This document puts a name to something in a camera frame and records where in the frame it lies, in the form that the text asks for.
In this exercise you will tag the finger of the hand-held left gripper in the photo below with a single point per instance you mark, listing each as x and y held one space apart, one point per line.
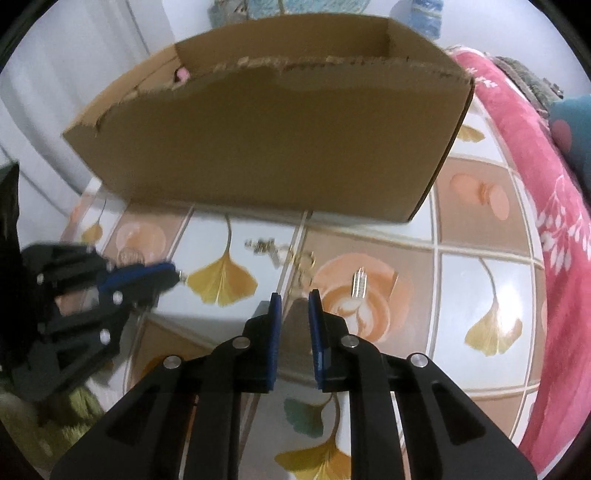
138 273
120 304

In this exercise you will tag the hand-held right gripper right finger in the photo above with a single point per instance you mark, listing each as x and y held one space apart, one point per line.
318 341

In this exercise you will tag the pink smart watch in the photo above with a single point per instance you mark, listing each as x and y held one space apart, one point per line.
182 74

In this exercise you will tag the teal patterned cloth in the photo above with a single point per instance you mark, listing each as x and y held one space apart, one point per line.
323 4

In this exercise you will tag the green fleece garment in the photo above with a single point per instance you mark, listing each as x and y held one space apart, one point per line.
69 410

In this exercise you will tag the blue pillow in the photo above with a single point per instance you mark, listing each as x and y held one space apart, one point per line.
577 110

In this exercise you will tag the blue water jug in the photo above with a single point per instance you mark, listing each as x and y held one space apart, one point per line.
425 14

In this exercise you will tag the pink floral blanket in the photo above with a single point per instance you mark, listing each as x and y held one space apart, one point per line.
563 277

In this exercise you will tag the gold butterfly earring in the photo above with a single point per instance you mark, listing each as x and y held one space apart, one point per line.
261 244

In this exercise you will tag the brown cardboard box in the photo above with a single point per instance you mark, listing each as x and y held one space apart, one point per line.
277 138

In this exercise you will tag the ginkgo patterned table cover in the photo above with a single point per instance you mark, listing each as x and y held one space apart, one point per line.
461 277

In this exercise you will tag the grey blanket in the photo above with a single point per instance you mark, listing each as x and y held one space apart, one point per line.
531 78

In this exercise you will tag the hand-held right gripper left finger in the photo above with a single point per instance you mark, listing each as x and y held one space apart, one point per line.
274 341

